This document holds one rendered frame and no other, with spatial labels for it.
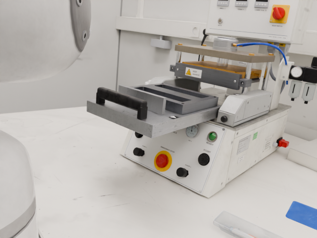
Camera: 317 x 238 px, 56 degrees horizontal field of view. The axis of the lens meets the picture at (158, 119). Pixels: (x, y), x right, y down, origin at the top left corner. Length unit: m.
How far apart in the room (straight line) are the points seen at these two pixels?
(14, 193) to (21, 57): 0.11
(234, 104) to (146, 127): 0.29
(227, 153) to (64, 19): 0.65
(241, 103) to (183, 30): 1.13
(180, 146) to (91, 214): 0.31
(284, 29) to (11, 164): 0.95
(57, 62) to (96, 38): 2.23
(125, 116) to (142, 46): 1.64
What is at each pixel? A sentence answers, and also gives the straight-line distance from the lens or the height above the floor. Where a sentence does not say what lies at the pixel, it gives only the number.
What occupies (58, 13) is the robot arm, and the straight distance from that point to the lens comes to 0.20.
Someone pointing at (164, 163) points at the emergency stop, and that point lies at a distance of 0.85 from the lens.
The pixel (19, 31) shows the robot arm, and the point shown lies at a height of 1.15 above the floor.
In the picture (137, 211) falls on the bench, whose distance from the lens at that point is 0.72.
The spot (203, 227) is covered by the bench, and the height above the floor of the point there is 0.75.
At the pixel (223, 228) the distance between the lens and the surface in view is 0.68.
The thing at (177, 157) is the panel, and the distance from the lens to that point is 0.85.
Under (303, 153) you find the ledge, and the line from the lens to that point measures 1.15.
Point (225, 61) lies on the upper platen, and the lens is 0.99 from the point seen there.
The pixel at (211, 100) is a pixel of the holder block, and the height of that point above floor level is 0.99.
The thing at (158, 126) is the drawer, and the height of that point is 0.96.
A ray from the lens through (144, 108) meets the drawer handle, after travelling 0.62.
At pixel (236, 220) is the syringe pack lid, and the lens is 0.71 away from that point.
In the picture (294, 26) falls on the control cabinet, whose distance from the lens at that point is 1.07.
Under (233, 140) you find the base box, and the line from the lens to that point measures 0.81.
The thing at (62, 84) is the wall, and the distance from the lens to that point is 2.37.
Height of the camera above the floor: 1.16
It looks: 17 degrees down
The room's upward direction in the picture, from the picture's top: 6 degrees clockwise
